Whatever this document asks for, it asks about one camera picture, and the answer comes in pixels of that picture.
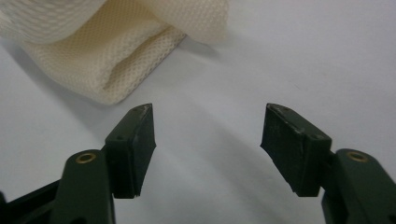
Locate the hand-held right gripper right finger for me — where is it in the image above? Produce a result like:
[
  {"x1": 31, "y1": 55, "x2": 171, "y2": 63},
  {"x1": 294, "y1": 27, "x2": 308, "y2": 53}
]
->
[{"x1": 260, "y1": 103, "x2": 332, "y2": 198}]

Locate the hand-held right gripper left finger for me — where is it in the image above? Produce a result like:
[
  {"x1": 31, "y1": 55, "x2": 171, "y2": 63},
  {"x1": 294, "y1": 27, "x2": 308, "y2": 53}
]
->
[{"x1": 105, "y1": 103, "x2": 157, "y2": 199}]

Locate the white mesh laundry bag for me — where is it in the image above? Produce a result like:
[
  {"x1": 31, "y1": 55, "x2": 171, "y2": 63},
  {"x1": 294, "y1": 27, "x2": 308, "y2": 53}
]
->
[{"x1": 0, "y1": 0, "x2": 231, "y2": 106}]

